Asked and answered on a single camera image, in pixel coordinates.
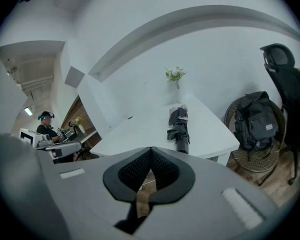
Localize white flowers in vase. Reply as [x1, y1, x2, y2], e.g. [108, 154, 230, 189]
[164, 66, 188, 104]

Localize yellow flowers in vase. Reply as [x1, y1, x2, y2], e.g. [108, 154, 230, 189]
[73, 117, 86, 134]

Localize white table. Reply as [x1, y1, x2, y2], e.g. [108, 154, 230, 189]
[89, 95, 241, 167]

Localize grey square wall panel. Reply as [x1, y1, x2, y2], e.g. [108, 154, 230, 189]
[64, 66, 86, 89]

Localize black grey umbrella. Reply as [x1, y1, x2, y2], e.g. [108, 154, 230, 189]
[166, 103, 191, 154]

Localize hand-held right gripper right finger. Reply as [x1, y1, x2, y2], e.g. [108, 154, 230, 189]
[134, 146, 279, 240]

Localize long white desk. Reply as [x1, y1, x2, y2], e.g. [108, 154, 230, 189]
[72, 129, 99, 145]

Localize brown wicker chair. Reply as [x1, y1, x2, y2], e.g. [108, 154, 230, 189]
[224, 95, 288, 187]

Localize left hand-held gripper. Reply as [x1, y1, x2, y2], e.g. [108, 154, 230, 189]
[18, 128, 83, 160]

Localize black backpack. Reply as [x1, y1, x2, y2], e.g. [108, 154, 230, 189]
[233, 91, 280, 152]

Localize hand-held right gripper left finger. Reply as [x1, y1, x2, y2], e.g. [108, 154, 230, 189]
[42, 146, 152, 240]

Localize black mesh office chair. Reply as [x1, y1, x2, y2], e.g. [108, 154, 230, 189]
[259, 43, 300, 186]

